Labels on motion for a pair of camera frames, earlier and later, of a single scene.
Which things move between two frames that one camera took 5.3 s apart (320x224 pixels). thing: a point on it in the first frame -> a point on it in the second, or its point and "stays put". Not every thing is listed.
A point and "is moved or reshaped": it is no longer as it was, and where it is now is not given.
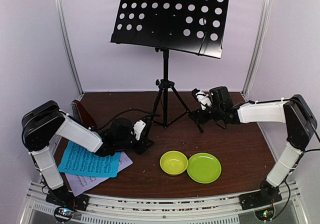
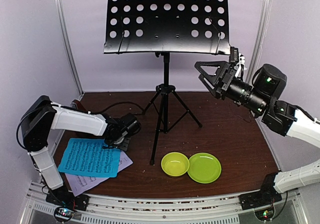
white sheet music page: (79, 183) stays put
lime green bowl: (174, 162) stays put
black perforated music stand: (188, 18) is moved or reshaped
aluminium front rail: (216, 210) stays put
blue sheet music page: (77, 160) stays put
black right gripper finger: (199, 115) -> (214, 90)
